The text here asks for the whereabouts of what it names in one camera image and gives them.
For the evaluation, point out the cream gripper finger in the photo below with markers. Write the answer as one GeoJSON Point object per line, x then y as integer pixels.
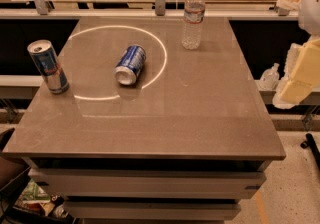
{"type": "Point", "coordinates": [301, 74]}

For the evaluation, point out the blue pepsi can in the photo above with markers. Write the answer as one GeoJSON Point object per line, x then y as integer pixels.
{"type": "Point", "coordinates": [128, 69]}

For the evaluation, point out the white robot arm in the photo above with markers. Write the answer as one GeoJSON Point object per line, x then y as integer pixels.
{"type": "Point", "coordinates": [309, 18]}

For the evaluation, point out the red bull can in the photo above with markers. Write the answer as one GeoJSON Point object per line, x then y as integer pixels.
{"type": "Point", "coordinates": [44, 56]}

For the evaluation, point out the hand sanitizer bottle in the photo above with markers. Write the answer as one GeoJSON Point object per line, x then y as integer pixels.
{"type": "Point", "coordinates": [269, 78]}

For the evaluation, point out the black chair base leg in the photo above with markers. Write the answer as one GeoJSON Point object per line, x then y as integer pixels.
{"type": "Point", "coordinates": [309, 142]}

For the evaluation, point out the clear plastic water bottle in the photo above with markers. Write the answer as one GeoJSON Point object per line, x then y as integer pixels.
{"type": "Point", "coordinates": [194, 11]}

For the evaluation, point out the upper white drawer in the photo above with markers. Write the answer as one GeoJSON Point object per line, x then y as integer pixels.
{"type": "Point", "coordinates": [148, 184]}

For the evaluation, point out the white drawer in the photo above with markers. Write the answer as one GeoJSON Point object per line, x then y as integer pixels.
{"type": "Point", "coordinates": [148, 184]}
{"type": "Point", "coordinates": [152, 211]}

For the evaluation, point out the lower white drawer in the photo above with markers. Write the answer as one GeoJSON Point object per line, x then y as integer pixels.
{"type": "Point", "coordinates": [152, 211]}

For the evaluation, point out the green snack package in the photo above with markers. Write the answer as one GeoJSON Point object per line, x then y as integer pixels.
{"type": "Point", "coordinates": [34, 194]}

